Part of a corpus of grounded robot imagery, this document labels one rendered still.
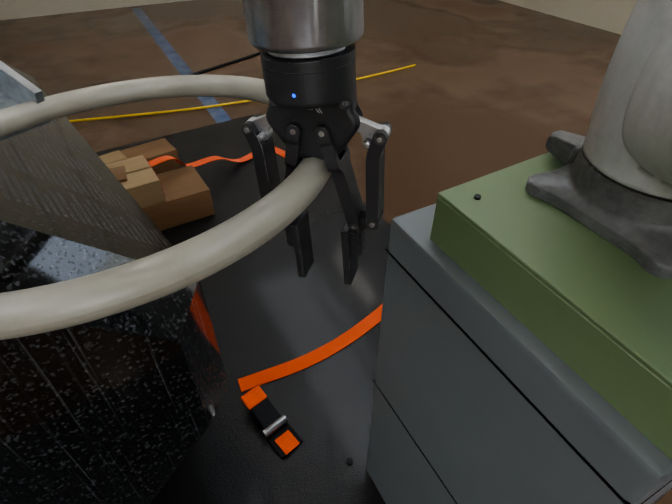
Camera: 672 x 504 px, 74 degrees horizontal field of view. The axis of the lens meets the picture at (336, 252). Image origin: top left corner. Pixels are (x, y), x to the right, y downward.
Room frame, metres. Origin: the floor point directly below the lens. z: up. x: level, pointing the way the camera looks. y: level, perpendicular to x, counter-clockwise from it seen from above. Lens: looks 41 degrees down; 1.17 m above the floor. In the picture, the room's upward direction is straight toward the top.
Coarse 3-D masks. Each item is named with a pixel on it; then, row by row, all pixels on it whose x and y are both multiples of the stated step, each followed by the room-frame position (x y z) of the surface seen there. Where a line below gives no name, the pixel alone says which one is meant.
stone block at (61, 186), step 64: (64, 128) 1.04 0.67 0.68; (0, 192) 0.54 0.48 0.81; (64, 192) 0.66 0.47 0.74; (128, 192) 0.83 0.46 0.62; (0, 256) 0.43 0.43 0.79; (64, 256) 0.48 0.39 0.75; (128, 256) 0.54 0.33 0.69; (128, 320) 0.45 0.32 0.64; (192, 320) 0.53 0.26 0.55; (0, 384) 0.35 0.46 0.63; (64, 384) 0.38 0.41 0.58; (128, 384) 0.42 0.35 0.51; (192, 384) 0.47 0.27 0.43; (0, 448) 0.32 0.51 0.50; (64, 448) 0.35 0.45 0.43; (128, 448) 0.39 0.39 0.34
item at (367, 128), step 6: (360, 120) 0.35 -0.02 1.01; (366, 120) 0.35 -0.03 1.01; (360, 126) 0.35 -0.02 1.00; (366, 126) 0.35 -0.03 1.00; (372, 126) 0.35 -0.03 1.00; (378, 126) 0.35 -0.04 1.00; (384, 126) 0.35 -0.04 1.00; (360, 132) 0.35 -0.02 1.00; (366, 132) 0.35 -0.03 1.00; (372, 132) 0.35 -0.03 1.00; (390, 132) 0.35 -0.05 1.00; (366, 138) 0.35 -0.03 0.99; (366, 144) 0.34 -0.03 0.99
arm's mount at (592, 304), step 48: (480, 192) 0.45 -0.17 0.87; (432, 240) 0.45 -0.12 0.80; (480, 240) 0.38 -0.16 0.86; (528, 240) 0.36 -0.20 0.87; (576, 240) 0.36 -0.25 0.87; (528, 288) 0.32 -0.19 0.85; (576, 288) 0.29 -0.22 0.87; (624, 288) 0.29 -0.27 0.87; (576, 336) 0.26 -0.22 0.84; (624, 336) 0.24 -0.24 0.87; (624, 384) 0.21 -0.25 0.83
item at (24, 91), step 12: (0, 72) 0.61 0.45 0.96; (12, 72) 0.61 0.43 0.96; (0, 84) 0.62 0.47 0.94; (12, 84) 0.60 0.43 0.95; (24, 84) 0.59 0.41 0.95; (0, 96) 0.61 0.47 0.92; (12, 96) 0.61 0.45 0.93; (24, 96) 0.59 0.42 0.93; (36, 96) 0.58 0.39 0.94; (0, 108) 0.59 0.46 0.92
